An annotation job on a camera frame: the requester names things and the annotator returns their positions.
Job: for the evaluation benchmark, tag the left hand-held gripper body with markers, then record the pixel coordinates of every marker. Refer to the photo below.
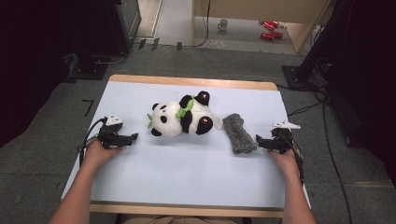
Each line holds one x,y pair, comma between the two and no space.
111,138

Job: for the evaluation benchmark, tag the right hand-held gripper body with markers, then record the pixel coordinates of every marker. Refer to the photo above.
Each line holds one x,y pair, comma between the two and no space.
281,138

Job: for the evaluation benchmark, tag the grey fuzzy cloth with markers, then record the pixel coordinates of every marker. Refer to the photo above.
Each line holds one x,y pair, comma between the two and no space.
238,133

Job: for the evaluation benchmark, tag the black and white fuzzy sock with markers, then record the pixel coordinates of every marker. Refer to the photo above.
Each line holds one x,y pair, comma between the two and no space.
183,116

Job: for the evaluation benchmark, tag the person's left hand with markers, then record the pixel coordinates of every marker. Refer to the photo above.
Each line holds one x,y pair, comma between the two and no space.
98,154

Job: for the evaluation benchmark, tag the person's right hand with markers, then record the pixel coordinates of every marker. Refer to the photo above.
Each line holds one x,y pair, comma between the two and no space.
285,161

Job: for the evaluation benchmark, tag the black flat stand base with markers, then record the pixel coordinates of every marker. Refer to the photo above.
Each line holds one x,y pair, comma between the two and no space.
88,70

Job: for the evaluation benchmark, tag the wooden table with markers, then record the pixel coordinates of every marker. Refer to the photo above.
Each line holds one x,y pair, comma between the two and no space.
193,81

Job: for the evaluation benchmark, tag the person's beige trousers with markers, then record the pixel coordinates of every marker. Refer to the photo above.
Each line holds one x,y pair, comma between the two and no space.
180,220

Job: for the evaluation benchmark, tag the black metal stand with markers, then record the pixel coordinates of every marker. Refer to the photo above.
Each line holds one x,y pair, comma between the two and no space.
314,46

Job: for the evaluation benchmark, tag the red can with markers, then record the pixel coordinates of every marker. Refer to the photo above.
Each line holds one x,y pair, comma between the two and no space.
275,23
278,34
269,26
267,36

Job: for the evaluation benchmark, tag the dark curtain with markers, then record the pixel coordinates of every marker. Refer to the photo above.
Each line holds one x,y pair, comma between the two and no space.
370,77
28,62

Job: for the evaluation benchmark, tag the black cabinet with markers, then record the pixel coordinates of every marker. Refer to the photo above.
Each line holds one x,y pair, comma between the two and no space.
109,25

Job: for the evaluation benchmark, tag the beige mug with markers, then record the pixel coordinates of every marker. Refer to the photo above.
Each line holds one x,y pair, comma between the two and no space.
222,25

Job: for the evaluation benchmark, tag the light wooden desk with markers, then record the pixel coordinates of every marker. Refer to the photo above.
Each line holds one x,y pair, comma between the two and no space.
258,9

